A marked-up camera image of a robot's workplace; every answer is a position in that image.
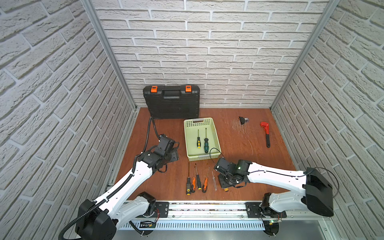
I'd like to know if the orange handled long screwdriver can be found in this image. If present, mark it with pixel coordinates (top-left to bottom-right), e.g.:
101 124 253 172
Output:
202 168 210 193

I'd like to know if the black plastic tool case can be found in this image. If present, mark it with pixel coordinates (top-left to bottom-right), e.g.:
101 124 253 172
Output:
143 85 201 120

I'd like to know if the aluminium front rail frame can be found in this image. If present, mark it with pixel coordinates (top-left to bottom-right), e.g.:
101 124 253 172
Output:
118 201 340 240

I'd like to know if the red pipe wrench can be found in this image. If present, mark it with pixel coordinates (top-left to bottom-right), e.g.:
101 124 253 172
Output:
260 122 271 148

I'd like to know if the black yellow-tip screwdriver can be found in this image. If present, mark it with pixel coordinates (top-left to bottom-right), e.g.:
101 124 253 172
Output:
195 164 202 190

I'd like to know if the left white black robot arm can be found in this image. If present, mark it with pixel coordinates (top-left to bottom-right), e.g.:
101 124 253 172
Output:
58 134 180 240

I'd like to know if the black yellow striped screwdriver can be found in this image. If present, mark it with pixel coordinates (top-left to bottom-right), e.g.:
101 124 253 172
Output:
186 164 192 196

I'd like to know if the black yellow small screwdriver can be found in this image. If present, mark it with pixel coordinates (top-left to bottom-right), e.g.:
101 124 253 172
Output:
197 130 201 149

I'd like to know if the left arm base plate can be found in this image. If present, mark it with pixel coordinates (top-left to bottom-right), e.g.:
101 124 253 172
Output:
137 202 170 219

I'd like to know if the small black metal part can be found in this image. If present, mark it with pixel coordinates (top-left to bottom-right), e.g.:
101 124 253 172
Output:
239 116 249 125

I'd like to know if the light green plastic bin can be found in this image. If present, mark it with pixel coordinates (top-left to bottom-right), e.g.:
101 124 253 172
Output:
184 118 221 162

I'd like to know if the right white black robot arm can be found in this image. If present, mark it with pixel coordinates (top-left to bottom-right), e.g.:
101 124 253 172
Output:
215 158 334 218

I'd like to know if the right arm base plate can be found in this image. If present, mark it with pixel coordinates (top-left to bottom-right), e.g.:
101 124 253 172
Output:
245 202 287 219

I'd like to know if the clear handled screwdriver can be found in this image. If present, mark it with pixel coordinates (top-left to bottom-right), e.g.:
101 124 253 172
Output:
211 170 218 191

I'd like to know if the green black screwdriver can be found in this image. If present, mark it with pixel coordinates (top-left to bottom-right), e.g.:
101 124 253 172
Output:
204 128 210 153

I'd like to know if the orange black screwdriver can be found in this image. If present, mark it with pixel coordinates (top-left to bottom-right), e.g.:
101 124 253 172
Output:
191 167 196 193

